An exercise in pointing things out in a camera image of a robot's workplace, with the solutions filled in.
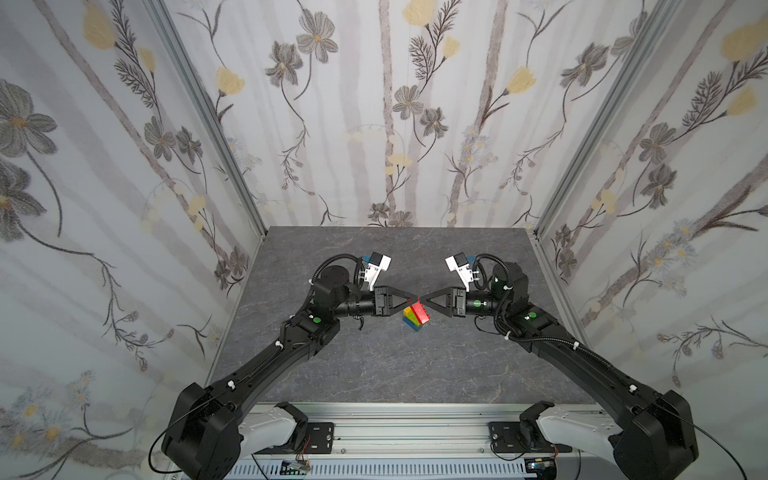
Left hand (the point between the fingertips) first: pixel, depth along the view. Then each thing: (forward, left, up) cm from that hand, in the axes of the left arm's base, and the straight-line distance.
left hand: (414, 302), depth 66 cm
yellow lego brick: (-1, +2, -1) cm, 2 cm away
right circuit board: (-29, -32, -31) cm, 53 cm away
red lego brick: (-2, -1, -2) cm, 3 cm away
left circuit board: (-28, +30, -30) cm, 51 cm away
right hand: (+1, -5, -1) cm, 5 cm away
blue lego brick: (+8, -2, -29) cm, 30 cm away
